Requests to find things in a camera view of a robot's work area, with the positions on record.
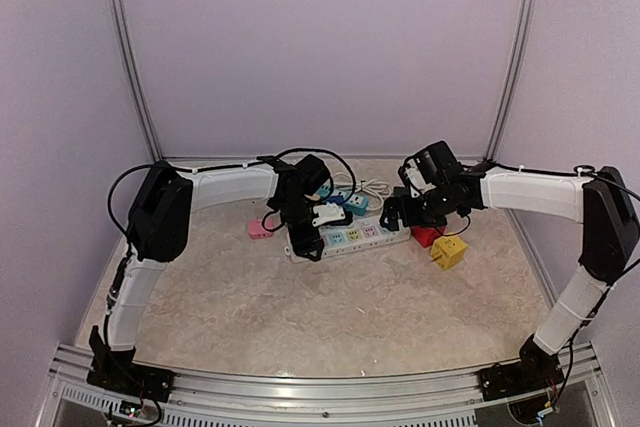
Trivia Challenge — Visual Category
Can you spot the pink flat plug adapter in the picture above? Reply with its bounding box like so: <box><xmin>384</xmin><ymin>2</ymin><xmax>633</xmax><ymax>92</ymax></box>
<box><xmin>247</xmin><ymin>218</ymin><xmax>275</xmax><ymax>240</ymax></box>

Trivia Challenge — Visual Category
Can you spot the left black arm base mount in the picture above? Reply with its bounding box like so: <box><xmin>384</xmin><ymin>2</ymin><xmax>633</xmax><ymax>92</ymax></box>
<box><xmin>86</xmin><ymin>325</ymin><xmax>175</xmax><ymax>403</ymax></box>

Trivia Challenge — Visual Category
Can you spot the white multicolour power strip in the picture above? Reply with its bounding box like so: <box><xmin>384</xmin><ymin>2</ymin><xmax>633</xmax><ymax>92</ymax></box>
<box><xmin>285</xmin><ymin>215</ymin><xmax>411</xmax><ymax>263</ymax></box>

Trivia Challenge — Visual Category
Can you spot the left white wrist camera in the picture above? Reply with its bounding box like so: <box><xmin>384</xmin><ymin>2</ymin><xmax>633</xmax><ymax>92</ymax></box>
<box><xmin>311</xmin><ymin>203</ymin><xmax>353</xmax><ymax>228</ymax></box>

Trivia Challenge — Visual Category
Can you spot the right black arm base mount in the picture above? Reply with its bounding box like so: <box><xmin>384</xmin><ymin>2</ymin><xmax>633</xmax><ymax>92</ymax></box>
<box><xmin>477</xmin><ymin>335</ymin><xmax>565</xmax><ymax>401</ymax></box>

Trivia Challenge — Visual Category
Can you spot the teal power strip with cord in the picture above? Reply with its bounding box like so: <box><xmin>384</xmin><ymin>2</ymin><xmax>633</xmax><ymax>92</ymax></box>
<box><xmin>316</xmin><ymin>172</ymin><xmax>392</xmax><ymax>217</ymax></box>

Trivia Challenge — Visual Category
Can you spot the red cube socket adapter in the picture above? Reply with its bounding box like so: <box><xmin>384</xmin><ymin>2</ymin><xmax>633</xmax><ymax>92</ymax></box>
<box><xmin>411</xmin><ymin>226</ymin><xmax>446</xmax><ymax>249</ymax></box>

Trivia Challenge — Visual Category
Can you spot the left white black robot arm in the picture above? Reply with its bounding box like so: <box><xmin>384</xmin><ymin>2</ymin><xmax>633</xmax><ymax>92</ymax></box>
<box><xmin>90</xmin><ymin>154</ymin><xmax>330</xmax><ymax>392</ymax></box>

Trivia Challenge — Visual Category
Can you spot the aluminium front frame rail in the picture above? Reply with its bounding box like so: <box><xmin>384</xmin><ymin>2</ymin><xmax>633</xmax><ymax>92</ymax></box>
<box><xmin>34</xmin><ymin>343</ymin><xmax>621</xmax><ymax>426</ymax></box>

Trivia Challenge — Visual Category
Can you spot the left aluminium corner post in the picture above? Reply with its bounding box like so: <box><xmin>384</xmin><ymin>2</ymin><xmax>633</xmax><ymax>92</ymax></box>
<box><xmin>108</xmin><ymin>0</ymin><xmax>163</xmax><ymax>161</ymax></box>

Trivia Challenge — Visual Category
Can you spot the aluminium corner post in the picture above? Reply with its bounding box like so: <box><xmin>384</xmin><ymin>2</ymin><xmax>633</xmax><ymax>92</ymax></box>
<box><xmin>484</xmin><ymin>0</ymin><xmax>536</xmax><ymax>159</ymax></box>
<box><xmin>108</xmin><ymin>0</ymin><xmax>163</xmax><ymax>161</ymax></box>

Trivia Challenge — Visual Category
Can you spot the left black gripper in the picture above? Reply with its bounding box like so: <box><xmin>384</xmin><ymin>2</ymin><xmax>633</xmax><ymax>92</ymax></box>
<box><xmin>277</xmin><ymin>198</ymin><xmax>326</xmax><ymax>262</ymax></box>

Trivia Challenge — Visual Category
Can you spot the right aluminium corner post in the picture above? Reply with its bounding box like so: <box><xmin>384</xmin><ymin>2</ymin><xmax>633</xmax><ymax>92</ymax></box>
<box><xmin>484</xmin><ymin>0</ymin><xmax>536</xmax><ymax>159</ymax></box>

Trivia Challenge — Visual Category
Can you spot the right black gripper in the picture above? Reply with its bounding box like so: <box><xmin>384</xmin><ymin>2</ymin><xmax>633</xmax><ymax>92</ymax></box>
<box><xmin>379</xmin><ymin>183</ymin><xmax>462</xmax><ymax>230</ymax></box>

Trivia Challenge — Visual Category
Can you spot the yellow cube socket adapter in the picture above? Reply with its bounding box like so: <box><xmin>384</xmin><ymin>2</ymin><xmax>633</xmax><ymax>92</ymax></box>
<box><xmin>430</xmin><ymin>236</ymin><xmax>468</xmax><ymax>271</ymax></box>

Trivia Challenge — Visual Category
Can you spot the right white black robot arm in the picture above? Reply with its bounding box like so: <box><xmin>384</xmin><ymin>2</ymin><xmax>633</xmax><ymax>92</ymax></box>
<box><xmin>380</xmin><ymin>141</ymin><xmax>639</xmax><ymax>391</ymax></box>

